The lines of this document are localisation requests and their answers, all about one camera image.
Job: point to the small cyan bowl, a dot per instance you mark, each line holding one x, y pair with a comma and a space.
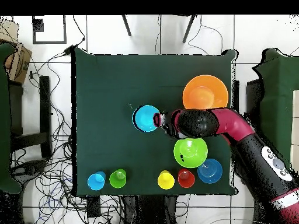
144, 118

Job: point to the large green bowl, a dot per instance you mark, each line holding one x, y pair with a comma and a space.
190, 152

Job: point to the green cup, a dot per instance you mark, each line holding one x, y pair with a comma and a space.
117, 179

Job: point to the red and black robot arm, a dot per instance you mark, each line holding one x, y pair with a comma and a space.
233, 126

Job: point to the dark green tablecloth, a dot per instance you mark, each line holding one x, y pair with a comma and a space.
140, 81

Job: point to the large orange bowl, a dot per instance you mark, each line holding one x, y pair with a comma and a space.
205, 93

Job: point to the yellow cup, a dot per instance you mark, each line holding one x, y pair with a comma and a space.
165, 180

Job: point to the red-orange cup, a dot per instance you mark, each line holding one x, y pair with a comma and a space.
186, 179

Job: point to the large blue bowl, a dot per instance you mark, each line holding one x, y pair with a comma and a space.
211, 172

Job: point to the blue cup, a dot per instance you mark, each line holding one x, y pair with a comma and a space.
95, 182

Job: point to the black stand leg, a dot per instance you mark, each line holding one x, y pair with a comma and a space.
189, 29
126, 25

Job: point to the black power strip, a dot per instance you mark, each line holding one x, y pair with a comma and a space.
94, 206

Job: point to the black power adapter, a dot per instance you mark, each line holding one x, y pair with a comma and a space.
68, 49

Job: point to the green-clothed side table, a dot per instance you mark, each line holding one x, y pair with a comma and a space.
280, 93
4, 116

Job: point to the white boxes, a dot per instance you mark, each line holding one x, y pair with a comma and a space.
295, 116

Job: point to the grey base with black knob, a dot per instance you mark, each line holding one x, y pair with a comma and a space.
30, 168

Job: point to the cardboard box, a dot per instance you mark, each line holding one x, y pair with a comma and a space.
18, 63

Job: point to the black square floor frame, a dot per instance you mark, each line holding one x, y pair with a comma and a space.
49, 42

